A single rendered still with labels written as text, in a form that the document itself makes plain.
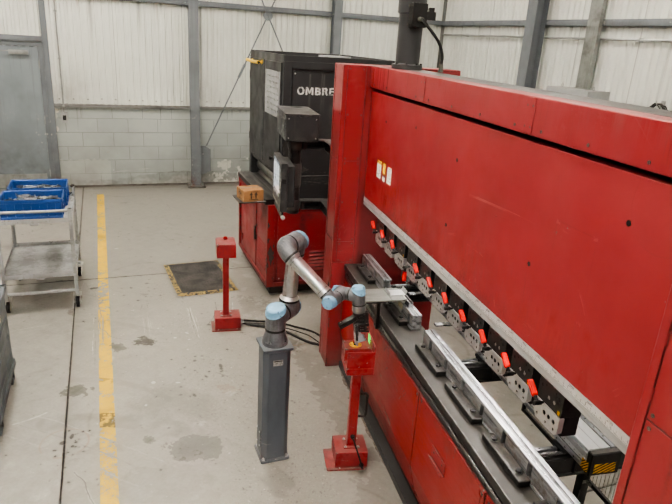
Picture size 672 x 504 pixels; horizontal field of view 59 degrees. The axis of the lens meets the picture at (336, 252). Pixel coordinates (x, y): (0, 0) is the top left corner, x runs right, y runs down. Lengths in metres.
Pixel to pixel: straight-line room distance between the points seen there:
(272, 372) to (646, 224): 2.28
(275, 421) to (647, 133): 2.63
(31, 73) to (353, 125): 6.67
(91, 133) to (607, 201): 8.92
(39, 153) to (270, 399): 7.33
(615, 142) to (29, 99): 9.02
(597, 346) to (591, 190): 0.49
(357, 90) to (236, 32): 6.23
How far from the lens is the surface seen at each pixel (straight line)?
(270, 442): 3.77
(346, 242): 4.39
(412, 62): 3.93
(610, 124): 1.98
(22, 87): 10.09
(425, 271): 3.25
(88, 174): 10.28
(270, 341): 3.44
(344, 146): 4.20
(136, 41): 10.03
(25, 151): 10.23
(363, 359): 3.40
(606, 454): 2.68
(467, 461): 2.75
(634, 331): 1.93
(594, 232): 2.04
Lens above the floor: 2.45
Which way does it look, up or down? 20 degrees down
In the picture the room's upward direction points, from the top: 4 degrees clockwise
